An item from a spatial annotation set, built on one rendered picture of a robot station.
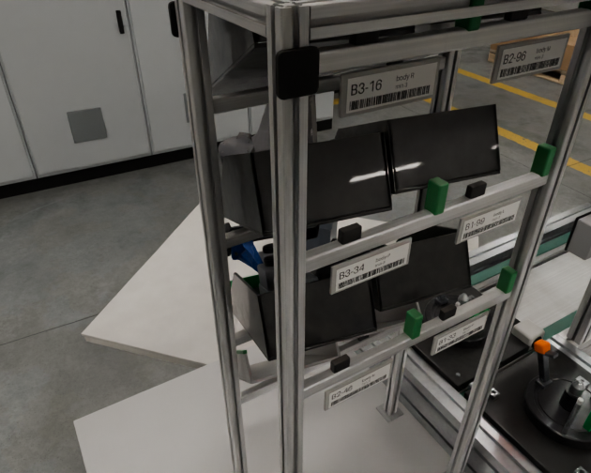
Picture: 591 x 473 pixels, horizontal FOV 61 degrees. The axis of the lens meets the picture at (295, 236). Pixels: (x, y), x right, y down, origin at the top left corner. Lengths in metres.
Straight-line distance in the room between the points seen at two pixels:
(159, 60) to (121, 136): 0.60
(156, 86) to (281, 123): 3.48
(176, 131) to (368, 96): 3.60
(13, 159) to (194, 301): 2.68
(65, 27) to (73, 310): 1.77
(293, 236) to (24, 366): 2.25
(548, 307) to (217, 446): 0.81
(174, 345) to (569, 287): 0.96
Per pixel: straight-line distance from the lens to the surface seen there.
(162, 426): 1.07
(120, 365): 2.41
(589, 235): 1.02
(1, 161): 3.84
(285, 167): 0.34
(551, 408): 1.00
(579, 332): 1.17
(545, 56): 0.50
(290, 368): 0.47
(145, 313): 1.31
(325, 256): 0.41
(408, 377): 1.03
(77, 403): 2.33
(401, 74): 0.38
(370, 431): 1.04
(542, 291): 1.37
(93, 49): 3.66
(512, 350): 1.10
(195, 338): 1.22
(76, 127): 3.77
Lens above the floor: 1.71
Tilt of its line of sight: 34 degrees down
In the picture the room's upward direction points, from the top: straight up
